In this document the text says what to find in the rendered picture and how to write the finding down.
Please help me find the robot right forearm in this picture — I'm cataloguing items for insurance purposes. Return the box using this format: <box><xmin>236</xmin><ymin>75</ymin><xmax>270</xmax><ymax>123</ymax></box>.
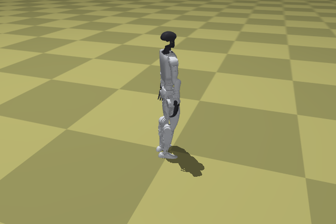
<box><xmin>172</xmin><ymin>80</ymin><xmax>181</xmax><ymax>104</ymax></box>

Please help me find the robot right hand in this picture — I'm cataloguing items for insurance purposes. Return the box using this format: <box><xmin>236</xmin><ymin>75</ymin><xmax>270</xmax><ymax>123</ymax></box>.
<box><xmin>169</xmin><ymin>100</ymin><xmax>180</xmax><ymax>118</ymax></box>

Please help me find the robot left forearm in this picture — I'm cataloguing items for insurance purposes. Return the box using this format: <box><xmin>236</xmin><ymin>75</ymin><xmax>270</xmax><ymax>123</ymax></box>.
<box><xmin>160</xmin><ymin>71</ymin><xmax>165</xmax><ymax>87</ymax></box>

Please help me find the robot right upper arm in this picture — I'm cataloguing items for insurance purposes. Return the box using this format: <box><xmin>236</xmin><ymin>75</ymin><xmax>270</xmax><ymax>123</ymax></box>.
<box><xmin>169</xmin><ymin>56</ymin><xmax>179</xmax><ymax>85</ymax></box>

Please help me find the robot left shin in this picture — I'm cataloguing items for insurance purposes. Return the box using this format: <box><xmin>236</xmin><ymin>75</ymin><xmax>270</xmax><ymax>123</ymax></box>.
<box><xmin>158</xmin><ymin>117</ymin><xmax>164</xmax><ymax>147</ymax></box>

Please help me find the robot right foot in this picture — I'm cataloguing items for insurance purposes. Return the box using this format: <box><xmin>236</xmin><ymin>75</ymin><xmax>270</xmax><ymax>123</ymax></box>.
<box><xmin>158</xmin><ymin>152</ymin><xmax>177</xmax><ymax>159</ymax></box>

